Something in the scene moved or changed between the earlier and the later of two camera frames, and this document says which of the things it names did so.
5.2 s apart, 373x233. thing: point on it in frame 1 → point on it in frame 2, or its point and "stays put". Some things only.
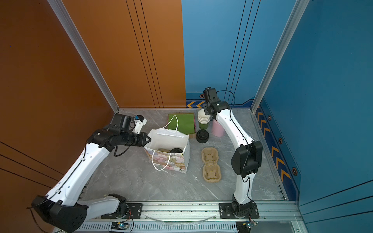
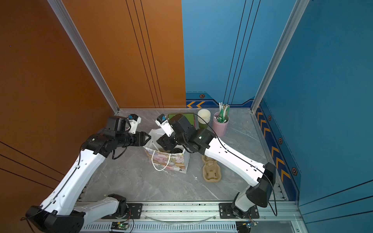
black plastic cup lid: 176,150 stays put
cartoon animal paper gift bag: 168,148 stays put
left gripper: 143,142 stays put
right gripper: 206,106 → 165,142
